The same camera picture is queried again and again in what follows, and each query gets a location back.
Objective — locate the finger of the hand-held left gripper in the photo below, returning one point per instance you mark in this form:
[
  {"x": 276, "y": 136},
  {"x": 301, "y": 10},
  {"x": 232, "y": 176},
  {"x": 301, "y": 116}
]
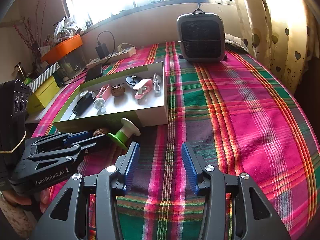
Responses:
[
  {"x": 80, "y": 136},
  {"x": 82, "y": 148}
]

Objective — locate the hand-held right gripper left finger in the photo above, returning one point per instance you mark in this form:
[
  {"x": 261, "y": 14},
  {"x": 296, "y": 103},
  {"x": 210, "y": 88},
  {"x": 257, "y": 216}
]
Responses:
[{"x": 132, "y": 160}]

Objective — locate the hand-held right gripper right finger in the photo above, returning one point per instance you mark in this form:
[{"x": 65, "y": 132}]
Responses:
[{"x": 188, "y": 165}]

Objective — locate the brown walnut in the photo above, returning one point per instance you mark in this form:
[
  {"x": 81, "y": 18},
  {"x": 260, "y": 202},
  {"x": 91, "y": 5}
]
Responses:
[
  {"x": 100, "y": 132},
  {"x": 117, "y": 90}
]

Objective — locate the green white spool-shaped tool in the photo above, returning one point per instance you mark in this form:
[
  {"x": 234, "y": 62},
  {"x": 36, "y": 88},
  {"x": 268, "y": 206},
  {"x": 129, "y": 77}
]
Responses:
[{"x": 122, "y": 136}]

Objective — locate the small white mushroom-shaped gadget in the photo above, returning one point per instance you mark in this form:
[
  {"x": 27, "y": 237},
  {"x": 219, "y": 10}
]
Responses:
[{"x": 98, "y": 103}]

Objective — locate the pink green clip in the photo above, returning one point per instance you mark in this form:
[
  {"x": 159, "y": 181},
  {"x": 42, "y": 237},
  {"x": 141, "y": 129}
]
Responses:
[{"x": 105, "y": 92}]

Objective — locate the shallow cardboard box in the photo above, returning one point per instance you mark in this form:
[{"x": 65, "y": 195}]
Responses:
[{"x": 130, "y": 105}]

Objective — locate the pink handheld fan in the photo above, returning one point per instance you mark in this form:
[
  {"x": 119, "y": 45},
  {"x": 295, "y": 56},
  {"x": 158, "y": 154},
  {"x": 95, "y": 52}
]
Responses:
[{"x": 141, "y": 86}]

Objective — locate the black white oval gadget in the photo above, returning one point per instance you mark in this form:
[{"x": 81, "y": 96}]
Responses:
[{"x": 132, "y": 80}]

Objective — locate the person's left forearm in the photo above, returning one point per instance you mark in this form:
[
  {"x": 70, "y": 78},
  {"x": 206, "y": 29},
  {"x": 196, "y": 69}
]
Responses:
[{"x": 12, "y": 215}]

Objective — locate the person's left hand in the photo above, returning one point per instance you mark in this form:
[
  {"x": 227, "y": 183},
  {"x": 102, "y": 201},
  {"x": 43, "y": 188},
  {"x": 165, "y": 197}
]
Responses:
[{"x": 45, "y": 200}]

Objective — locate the yellow box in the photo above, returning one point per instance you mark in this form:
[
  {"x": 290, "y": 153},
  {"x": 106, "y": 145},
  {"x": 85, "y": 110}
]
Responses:
[{"x": 42, "y": 95}]

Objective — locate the black phone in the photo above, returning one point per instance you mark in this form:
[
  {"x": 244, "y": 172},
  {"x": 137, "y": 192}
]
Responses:
[{"x": 93, "y": 73}]

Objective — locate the black box with round sockets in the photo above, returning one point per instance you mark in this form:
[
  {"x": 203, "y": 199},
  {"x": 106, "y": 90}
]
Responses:
[{"x": 15, "y": 120}]

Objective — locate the striped box lid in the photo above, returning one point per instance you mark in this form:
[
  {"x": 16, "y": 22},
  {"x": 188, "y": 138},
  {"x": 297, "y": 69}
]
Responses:
[{"x": 45, "y": 76}]

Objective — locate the green tissue pack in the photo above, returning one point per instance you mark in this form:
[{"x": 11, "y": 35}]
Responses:
[{"x": 28, "y": 80}]

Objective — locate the glass tank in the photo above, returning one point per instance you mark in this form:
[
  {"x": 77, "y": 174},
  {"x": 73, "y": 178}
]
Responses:
[{"x": 75, "y": 60}]

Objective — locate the pink green plaid blanket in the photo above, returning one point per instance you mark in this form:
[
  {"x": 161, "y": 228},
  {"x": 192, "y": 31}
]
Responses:
[{"x": 237, "y": 105}]

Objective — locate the black charger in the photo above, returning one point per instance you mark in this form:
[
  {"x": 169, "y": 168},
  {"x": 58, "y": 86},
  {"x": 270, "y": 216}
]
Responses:
[{"x": 102, "y": 51}]

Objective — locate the orange tray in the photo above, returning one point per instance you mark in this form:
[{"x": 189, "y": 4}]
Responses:
[{"x": 65, "y": 47}]

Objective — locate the white power strip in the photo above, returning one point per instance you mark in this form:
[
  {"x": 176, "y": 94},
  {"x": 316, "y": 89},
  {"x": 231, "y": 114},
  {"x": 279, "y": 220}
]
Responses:
[{"x": 125, "y": 52}]

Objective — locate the white plastic bag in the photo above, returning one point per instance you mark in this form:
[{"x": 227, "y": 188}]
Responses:
[{"x": 65, "y": 27}]

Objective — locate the grey space heater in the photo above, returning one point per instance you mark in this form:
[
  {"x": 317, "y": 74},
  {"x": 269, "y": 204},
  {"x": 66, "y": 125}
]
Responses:
[{"x": 200, "y": 37}]

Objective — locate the patterned cushion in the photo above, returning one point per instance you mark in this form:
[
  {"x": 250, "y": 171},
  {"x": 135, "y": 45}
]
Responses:
[{"x": 235, "y": 41}]

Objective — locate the heart print curtain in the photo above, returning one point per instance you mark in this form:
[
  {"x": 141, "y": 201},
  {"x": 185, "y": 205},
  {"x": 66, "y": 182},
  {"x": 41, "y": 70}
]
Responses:
[{"x": 275, "y": 17}]

